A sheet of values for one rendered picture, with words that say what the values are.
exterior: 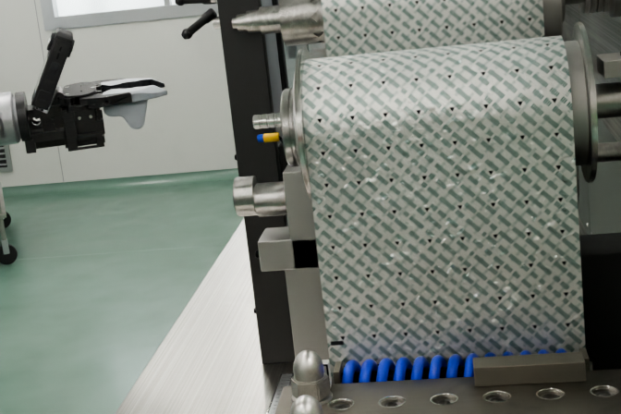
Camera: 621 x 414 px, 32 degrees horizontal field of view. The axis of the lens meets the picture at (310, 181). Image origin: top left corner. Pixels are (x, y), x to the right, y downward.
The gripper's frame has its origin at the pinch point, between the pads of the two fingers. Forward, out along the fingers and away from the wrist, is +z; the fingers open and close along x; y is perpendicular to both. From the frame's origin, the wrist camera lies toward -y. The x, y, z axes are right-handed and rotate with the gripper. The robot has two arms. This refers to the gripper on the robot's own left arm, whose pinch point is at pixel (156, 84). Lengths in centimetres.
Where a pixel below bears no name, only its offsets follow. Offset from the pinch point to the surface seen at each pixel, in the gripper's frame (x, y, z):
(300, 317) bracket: 59, 11, 8
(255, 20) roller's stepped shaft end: 32.7, -14.5, 10.6
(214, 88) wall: -490, 135, 59
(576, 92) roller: 71, -13, 32
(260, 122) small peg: 59, -11, 6
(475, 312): 71, 6, 22
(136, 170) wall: -501, 184, 6
